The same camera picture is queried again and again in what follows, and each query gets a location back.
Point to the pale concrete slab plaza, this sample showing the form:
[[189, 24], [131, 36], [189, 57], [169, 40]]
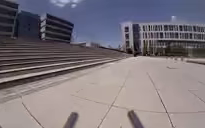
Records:
[[133, 90]]

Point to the grey striped building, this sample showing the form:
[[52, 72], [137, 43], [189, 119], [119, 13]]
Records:
[[55, 29]]

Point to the robot's own part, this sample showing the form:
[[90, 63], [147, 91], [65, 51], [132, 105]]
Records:
[[135, 119], [71, 120]]

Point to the white building with window rows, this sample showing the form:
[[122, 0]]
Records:
[[166, 38]]

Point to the wide grey stone steps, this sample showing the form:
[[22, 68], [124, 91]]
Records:
[[30, 61]]

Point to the dark blue glass building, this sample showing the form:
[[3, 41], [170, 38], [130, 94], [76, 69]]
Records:
[[27, 25]]

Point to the low pale wall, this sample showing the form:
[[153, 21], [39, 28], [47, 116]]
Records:
[[200, 61]]

